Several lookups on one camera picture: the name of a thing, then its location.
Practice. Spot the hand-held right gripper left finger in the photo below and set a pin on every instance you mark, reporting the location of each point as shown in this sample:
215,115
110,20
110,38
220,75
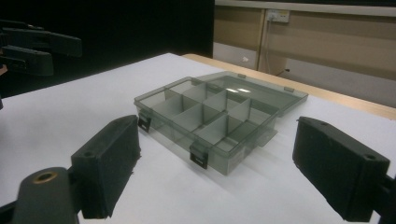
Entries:
106,161

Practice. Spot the white table mat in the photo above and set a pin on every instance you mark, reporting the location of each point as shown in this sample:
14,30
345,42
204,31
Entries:
62,118

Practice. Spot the black curtain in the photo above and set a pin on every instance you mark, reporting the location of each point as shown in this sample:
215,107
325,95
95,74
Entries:
130,28

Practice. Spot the transparent grey compartment box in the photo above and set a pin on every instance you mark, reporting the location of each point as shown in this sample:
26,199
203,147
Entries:
214,124

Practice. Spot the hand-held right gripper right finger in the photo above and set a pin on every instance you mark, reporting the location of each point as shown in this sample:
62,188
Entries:
336,168

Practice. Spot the white wall socket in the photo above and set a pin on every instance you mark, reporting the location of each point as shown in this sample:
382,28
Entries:
278,15

